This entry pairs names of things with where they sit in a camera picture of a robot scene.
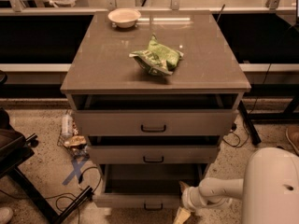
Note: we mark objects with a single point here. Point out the green chip bag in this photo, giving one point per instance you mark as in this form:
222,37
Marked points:
157,59

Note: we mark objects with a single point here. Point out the brown shoe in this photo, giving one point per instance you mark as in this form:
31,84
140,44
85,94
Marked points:
292,135

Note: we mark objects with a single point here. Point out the white shoe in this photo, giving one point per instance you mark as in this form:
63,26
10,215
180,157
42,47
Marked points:
6,215

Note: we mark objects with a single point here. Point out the grey top drawer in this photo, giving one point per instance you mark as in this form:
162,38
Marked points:
145,115

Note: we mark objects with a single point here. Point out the black chair left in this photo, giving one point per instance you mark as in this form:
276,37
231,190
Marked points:
14,150

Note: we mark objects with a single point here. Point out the grey bottom drawer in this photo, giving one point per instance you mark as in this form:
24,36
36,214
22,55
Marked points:
148,186

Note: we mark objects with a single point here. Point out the grey drawer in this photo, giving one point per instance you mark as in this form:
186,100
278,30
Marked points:
145,115
154,150
148,186

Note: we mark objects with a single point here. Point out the white ceramic bowl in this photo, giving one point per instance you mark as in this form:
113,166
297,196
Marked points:
124,17

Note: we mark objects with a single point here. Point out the black table leg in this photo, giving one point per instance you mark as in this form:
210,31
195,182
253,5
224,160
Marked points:
255,138

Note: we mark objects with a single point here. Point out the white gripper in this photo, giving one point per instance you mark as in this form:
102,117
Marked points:
188,198

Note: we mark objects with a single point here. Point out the grey middle drawer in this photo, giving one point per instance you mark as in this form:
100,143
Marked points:
154,150

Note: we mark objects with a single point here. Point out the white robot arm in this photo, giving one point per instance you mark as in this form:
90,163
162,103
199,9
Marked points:
269,190

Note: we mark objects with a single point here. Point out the white plastic bottle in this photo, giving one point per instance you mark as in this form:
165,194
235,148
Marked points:
67,126

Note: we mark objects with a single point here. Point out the grey drawer cabinet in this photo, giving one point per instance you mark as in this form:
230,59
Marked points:
102,65

